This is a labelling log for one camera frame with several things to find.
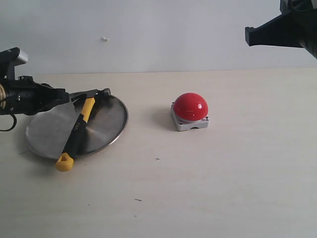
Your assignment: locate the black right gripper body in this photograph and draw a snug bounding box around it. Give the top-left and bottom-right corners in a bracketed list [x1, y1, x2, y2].
[280, 0, 317, 58]

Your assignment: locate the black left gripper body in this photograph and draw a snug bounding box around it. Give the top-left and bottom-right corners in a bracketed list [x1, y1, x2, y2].
[3, 76, 53, 116]

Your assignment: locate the yellow black claw hammer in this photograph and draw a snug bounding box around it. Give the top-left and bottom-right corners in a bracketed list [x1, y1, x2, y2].
[55, 88, 111, 172]

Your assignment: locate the red dome push button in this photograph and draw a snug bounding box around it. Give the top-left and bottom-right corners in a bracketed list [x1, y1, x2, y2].
[170, 92, 209, 131]

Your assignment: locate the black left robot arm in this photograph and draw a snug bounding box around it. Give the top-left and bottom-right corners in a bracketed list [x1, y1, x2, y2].
[0, 76, 70, 116]

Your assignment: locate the round stainless steel plate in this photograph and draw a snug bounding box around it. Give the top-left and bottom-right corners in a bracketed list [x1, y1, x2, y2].
[25, 92, 128, 160]

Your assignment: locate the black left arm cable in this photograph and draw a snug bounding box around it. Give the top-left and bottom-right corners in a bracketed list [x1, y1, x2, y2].
[0, 114, 17, 132]

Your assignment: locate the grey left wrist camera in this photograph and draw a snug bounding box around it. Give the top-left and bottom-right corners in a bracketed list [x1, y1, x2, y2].
[0, 47, 28, 80]

